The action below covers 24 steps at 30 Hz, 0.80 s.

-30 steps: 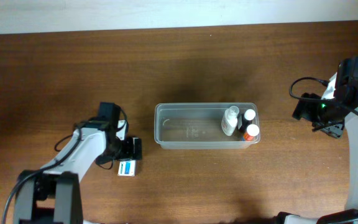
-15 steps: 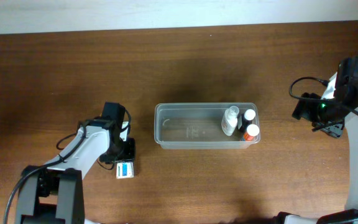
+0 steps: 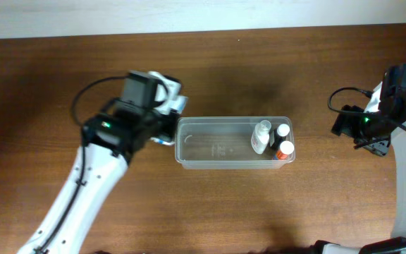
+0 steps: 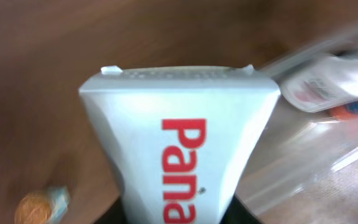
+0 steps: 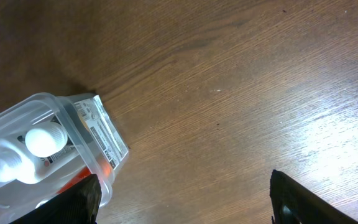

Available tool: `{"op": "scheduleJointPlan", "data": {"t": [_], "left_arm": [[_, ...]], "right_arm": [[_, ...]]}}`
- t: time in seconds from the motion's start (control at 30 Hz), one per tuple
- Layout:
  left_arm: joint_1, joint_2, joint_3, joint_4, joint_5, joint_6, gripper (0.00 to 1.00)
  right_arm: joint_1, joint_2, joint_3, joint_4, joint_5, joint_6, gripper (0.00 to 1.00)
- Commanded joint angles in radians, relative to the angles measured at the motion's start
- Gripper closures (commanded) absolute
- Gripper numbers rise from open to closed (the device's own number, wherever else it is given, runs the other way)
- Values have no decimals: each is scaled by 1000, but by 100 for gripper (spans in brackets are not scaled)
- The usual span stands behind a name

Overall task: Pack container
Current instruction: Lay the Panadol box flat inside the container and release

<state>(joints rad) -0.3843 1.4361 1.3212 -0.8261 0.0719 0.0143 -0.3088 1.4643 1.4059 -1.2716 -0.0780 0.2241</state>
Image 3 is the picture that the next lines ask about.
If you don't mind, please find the orange bottle white cap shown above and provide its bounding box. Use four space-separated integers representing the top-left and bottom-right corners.
273 141 295 160

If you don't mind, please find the dark bottle white cap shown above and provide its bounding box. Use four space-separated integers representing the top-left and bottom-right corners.
269 123 290 150

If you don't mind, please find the white calamine lotion bottle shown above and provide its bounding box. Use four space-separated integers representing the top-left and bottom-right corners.
251 120 271 155

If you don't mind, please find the white Panadol box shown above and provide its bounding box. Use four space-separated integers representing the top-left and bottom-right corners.
150 95 188 146

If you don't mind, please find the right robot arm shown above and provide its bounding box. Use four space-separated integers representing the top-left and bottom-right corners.
312 97 406 254

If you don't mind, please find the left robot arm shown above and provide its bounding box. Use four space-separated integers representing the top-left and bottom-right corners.
19 71 187 253

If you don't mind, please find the clear plastic container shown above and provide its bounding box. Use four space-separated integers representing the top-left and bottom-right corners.
175 116 296 169

